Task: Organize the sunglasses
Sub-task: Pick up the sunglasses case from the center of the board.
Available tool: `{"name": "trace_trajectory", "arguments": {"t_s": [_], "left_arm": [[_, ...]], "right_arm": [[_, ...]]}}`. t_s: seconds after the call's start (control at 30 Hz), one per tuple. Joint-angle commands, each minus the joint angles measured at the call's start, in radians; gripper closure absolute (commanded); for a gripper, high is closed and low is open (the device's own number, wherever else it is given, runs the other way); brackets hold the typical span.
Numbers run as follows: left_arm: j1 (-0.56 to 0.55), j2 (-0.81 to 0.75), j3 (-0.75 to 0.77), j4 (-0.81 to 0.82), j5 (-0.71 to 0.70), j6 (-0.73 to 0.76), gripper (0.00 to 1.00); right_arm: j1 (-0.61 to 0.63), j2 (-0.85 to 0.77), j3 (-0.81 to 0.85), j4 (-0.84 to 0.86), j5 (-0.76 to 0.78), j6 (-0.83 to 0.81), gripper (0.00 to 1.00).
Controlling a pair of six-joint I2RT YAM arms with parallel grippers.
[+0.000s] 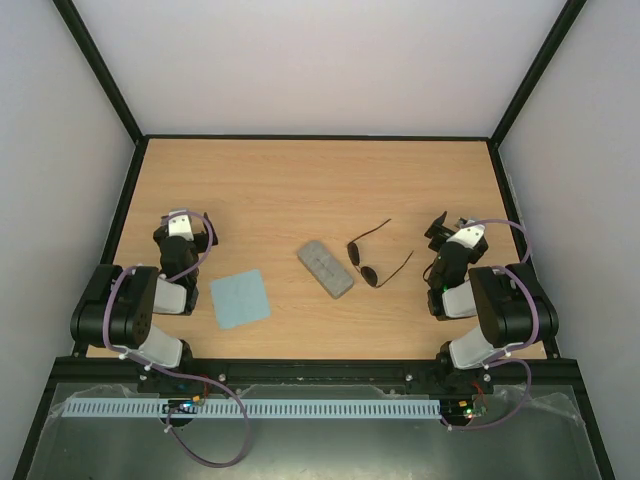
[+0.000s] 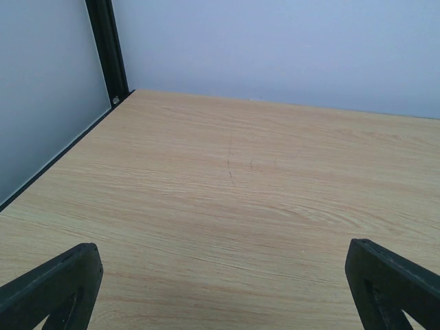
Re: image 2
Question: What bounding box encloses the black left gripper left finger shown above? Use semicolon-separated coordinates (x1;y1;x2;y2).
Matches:
1;243;103;329

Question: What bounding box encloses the black enclosure frame post left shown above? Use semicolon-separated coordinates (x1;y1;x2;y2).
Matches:
85;0;130;107

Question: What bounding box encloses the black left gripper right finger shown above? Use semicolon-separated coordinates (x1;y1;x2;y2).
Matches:
344;239;439;329

